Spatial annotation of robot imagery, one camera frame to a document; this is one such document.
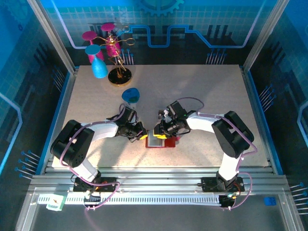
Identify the blue wine glass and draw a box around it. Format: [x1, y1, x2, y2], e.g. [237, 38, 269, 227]
[85, 44, 109, 79]

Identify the aluminium front frame beam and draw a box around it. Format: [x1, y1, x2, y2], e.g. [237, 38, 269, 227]
[28, 166, 291, 196]

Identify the small black circuit board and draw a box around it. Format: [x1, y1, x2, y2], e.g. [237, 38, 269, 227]
[219, 192, 239, 209]
[83, 190, 102, 210]

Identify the gold wire glass rack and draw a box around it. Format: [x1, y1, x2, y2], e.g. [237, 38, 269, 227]
[97, 26, 137, 87]

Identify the red leather card holder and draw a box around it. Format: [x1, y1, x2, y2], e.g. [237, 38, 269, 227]
[145, 129, 180, 149]

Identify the white slotted cable duct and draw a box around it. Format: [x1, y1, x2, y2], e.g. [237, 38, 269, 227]
[38, 194, 222, 205]

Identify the blue and white small container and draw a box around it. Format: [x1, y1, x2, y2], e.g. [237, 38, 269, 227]
[121, 88, 140, 108]

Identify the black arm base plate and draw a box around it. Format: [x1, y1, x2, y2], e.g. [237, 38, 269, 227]
[201, 177, 245, 193]
[73, 177, 119, 193]

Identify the aluminium frame post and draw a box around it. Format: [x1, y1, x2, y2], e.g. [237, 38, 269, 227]
[26, 0, 77, 76]
[243, 0, 291, 73]

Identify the aluminium side rail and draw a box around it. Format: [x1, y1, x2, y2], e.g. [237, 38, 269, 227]
[44, 68, 79, 174]
[240, 65, 277, 174]

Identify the pink wine glass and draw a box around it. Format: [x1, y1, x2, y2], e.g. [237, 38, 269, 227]
[100, 23, 121, 58]
[81, 30, 105, 65]

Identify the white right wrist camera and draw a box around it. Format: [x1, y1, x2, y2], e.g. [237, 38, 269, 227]
[163, 109, 173, 124]

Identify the green white tag box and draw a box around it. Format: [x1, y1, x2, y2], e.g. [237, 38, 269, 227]
[46, 194, 67, 212]

